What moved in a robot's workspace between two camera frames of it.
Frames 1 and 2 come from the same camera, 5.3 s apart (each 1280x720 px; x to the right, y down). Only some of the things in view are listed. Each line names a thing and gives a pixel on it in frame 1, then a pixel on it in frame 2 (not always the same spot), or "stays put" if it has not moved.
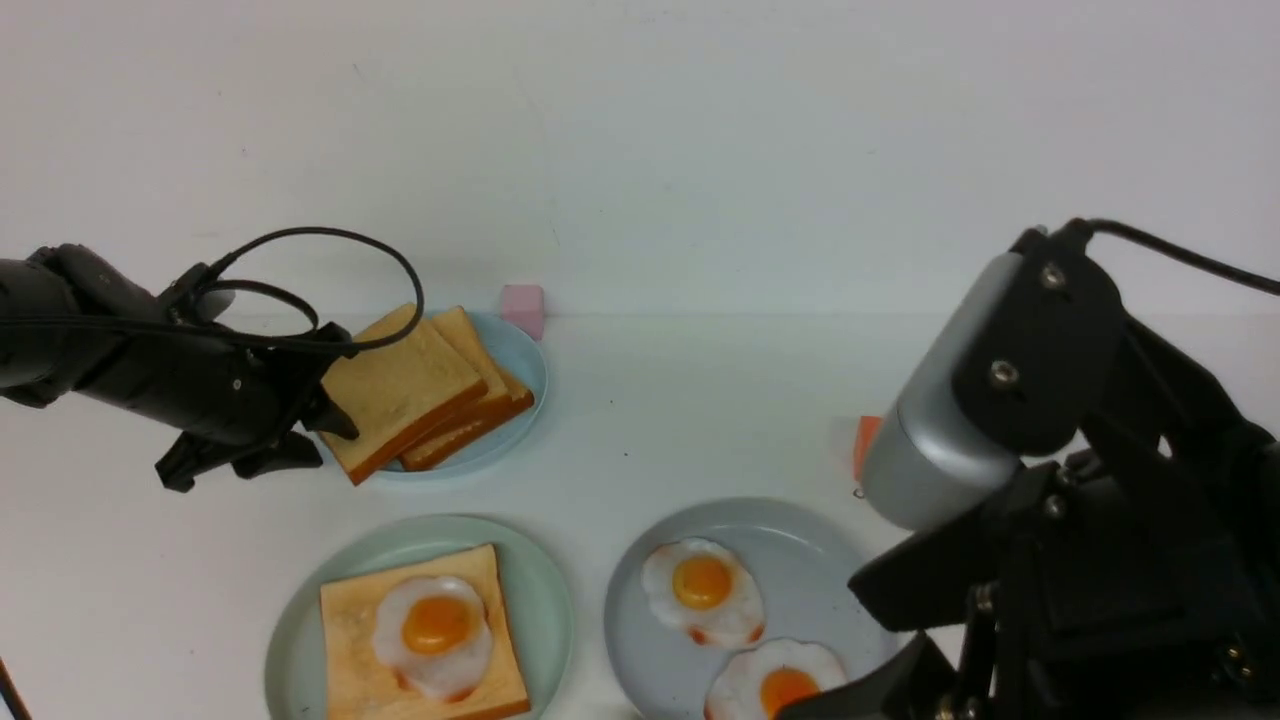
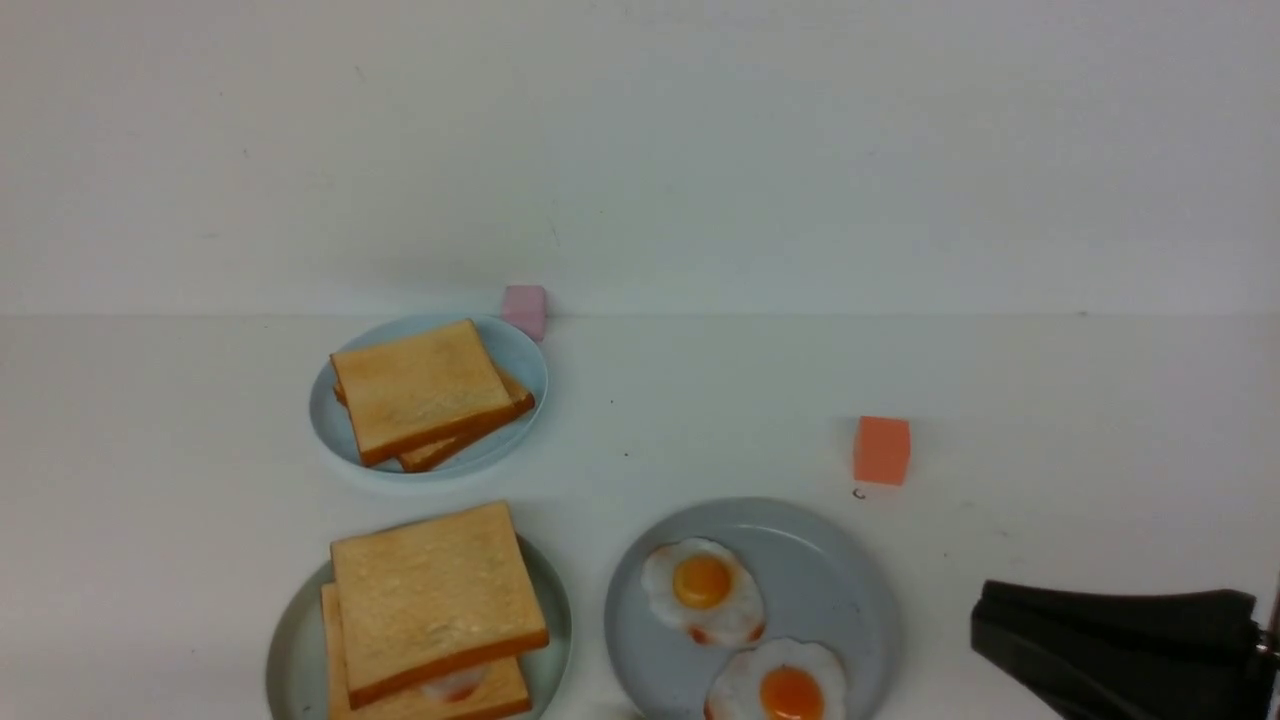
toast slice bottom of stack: x=523 y=398 stays put
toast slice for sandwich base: x=359 y=686 stays put
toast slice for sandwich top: x=394 y=392 -> x=428 y=601
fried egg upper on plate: x=704 y=591 stays put
